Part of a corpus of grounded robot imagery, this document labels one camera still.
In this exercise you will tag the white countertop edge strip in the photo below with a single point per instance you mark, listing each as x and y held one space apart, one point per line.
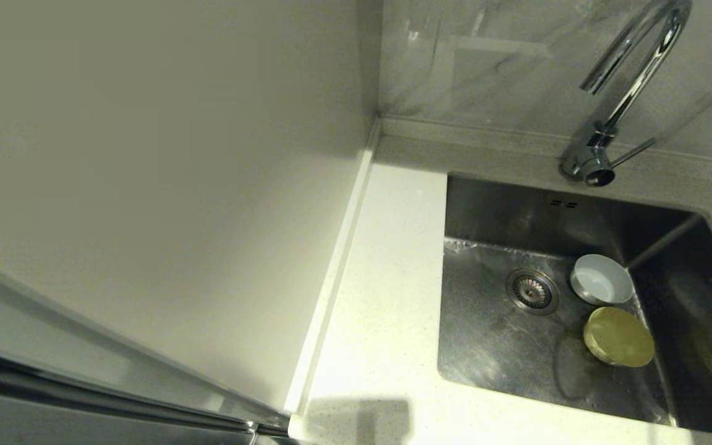
333 278

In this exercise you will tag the small white bowl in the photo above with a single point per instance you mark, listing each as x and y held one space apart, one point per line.
600 281

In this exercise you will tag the white cabinet side panel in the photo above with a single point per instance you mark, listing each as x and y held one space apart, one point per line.
146 154

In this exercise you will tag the stainless steel sink basin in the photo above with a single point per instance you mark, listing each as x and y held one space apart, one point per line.
517 352

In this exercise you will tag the yellow-green bowl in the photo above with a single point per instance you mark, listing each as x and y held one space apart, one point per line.
618 337

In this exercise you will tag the chrome gooseneck faucet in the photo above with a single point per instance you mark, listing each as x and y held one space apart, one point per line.
591 164

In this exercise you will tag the round metal drain strainer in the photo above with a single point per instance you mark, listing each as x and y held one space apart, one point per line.
532 291

